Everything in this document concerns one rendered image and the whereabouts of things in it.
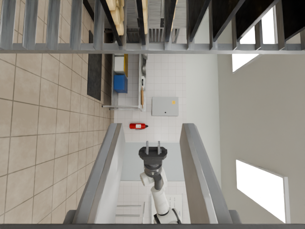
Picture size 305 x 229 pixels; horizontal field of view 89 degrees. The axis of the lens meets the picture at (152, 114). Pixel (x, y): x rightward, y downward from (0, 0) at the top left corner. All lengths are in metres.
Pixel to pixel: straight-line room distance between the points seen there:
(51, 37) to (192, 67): 4.20
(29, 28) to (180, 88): 3.96
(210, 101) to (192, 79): 0.79
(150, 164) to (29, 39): 0.71
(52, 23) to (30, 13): 0.10
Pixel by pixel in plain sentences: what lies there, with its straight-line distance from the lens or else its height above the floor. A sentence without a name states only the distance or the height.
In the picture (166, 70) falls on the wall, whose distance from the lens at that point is 4.58.
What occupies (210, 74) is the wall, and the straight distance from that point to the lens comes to 4.81.
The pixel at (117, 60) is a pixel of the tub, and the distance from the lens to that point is 4.07.
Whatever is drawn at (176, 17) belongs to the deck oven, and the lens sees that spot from 3.41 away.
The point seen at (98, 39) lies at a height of 0.96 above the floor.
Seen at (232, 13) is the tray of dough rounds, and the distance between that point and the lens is 0.59.
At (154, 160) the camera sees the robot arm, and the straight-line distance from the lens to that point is 0.71.
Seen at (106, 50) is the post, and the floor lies 0.99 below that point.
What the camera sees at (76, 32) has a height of 0.87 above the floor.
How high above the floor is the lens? 1.17
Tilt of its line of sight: level
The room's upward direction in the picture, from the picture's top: 90 degrees clockwise
